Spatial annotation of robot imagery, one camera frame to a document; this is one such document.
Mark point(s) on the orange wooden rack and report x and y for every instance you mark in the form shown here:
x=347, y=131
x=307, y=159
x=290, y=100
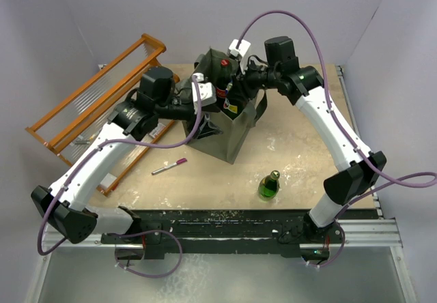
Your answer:
x=74, y=123

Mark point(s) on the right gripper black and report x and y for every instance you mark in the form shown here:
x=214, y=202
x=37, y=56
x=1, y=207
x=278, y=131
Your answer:
x=244, y=78

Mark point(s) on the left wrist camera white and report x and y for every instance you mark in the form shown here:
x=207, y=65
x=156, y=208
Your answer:
x=207, y=91

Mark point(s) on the small red white box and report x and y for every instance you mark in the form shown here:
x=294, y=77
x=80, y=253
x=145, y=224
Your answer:
x=157, y=131

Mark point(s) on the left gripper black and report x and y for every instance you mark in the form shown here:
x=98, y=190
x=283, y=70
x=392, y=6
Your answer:
x=209, y=127

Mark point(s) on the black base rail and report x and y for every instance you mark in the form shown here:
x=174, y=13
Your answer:
x=253, y=232

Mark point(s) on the green glass bottle front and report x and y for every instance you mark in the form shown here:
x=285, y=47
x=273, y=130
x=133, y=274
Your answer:
x=269, y=185

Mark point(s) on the green canvas bag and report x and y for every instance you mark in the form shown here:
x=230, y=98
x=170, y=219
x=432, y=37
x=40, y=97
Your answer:
x=226, y=145

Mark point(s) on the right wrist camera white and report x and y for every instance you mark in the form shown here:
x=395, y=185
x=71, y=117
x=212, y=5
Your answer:
x=240, y=51

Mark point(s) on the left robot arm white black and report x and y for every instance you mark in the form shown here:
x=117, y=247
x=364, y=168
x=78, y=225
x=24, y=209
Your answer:
x=64, y=205

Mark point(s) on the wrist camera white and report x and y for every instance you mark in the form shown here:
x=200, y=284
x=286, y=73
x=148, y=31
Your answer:
x=240, y=51
x=207, y=91

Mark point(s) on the pink white marker pen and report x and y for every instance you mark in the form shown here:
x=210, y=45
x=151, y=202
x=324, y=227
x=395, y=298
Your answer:
x=169, y=166

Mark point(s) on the cola glass bottle red cap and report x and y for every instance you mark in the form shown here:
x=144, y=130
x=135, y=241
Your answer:
x=224, y=78

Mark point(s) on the green glass bottle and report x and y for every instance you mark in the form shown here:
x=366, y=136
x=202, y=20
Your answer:
x=269, y=185
x=231, y=106

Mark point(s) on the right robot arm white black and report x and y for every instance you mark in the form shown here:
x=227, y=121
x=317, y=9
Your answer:
x=357, y=166

